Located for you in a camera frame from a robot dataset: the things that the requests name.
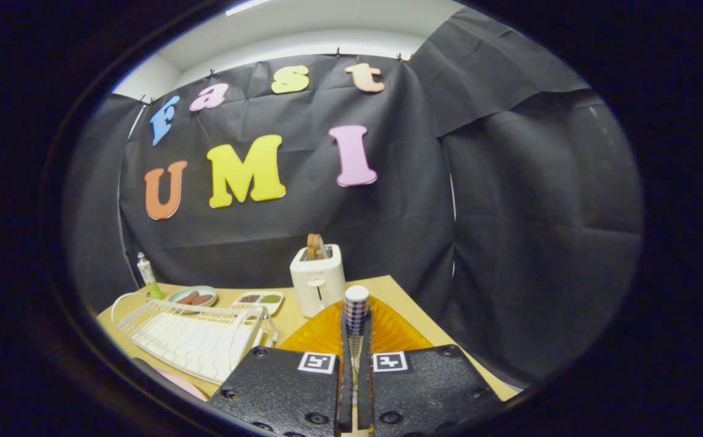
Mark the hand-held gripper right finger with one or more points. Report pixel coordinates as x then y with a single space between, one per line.
430 388

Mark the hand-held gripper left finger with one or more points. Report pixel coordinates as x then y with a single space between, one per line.
278 388

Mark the pink plate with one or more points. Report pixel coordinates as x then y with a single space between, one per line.
181 382

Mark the pale green plate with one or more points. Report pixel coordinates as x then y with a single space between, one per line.
209 291

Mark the white divided tray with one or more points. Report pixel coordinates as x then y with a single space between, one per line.
266 308

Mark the pile of green beans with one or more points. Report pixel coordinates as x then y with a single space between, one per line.
271 298

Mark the pile of dark red beans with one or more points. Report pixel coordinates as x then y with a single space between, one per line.
249 298

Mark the white toaster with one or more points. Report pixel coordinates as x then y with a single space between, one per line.
318 285

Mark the brown meat piece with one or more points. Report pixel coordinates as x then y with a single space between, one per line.
186 298
203 300

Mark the toasted bread slice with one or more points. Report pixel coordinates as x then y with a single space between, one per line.
322 247
311 246

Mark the black backdrop cloth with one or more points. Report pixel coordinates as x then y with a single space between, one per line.
509 243

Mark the clear bottle with green liquid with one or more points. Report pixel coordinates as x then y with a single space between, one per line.
147 276

